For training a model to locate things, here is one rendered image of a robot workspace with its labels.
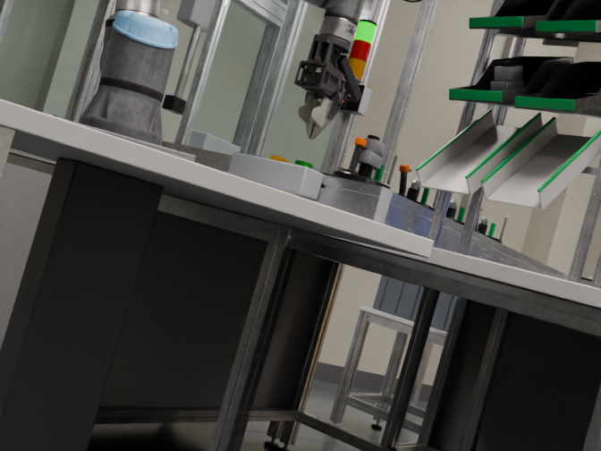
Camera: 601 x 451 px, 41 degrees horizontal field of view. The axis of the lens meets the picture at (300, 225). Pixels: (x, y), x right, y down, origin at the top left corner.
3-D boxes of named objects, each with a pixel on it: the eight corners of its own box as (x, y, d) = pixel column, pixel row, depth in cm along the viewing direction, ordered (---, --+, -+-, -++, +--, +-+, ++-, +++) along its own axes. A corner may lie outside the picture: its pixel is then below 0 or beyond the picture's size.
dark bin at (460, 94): (500, 103, 162) (502, 66, 160) (448, 99, 171) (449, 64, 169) (571, 89, 180) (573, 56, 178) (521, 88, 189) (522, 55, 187)
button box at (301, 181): (299, 193, 166) (307, 165, 166) (225, 176, 178) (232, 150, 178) (317, 200, 172) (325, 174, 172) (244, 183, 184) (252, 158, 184)
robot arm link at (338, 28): (334, 29, 176) (365, 30, 171) (329, 48, 176) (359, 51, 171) (317, 15, 170) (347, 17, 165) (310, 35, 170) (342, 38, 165)
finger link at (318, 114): (298, 132, 167) (310, 90, 167) (313, 140, 172) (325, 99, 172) (309, 134, 165) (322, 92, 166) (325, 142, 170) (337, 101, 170)
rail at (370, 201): (369, 234, 163) (384, 182, 163) (95, 164, 215) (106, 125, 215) (382, 238, 167) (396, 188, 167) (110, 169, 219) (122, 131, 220)
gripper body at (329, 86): (292, 86, 168) (308, 32, 169) (314, 99, 175) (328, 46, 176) (320, 89, 164) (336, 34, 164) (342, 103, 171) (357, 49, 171)
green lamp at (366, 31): (366, 39, 206) (371, 21, 206) (350, 38, 209) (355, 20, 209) (375, 46, 210) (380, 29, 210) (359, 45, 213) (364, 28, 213)
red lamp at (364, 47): (360, 57, 206) (366, 39, 206) (344, 56, 209) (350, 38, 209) (369, 64, 210) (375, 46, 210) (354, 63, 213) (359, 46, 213)
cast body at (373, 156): (367, 163, 184) (375, 133, 184) (351, 159, 186) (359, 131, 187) (384, 172, 191) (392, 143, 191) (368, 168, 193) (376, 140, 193)
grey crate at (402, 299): (486, 344, 353) (500, 294, 354) (369, 308, 390) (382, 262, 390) (518, 351, 387) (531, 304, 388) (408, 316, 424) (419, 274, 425)
